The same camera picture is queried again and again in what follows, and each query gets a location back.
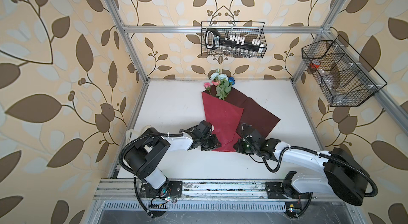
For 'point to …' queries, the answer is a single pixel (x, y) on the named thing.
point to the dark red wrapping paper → (227, 115)
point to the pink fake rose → (215, 83)
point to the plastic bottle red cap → (315, 63)
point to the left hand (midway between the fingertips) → (223, 145)
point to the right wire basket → (342, 75)
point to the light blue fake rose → (224, 87)
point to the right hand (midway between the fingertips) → (233, 148)
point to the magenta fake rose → (207, 85)
